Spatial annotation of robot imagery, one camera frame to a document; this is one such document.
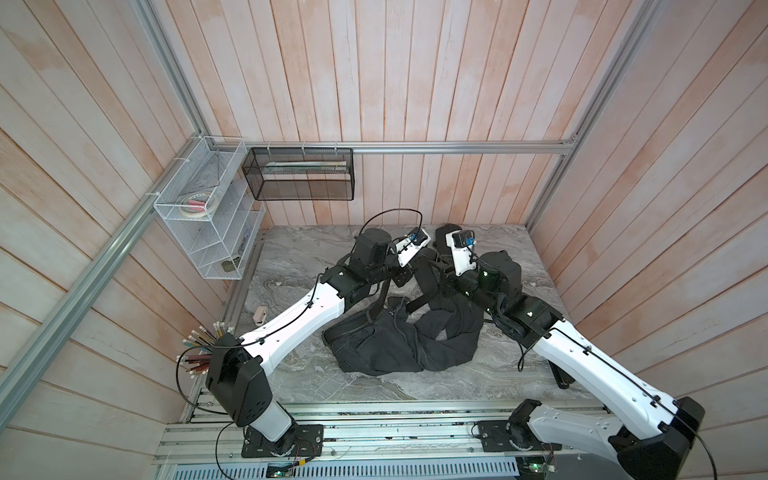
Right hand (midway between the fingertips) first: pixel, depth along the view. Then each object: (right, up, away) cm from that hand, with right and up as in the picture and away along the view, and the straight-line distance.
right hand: (434, 258), depth 71 cm
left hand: (-4, 0, +4) cm, 6 cm away
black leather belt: (-14, -12, +11) cm, 21 cm away
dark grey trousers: (-10, -22, +10) cm, 27 cm away
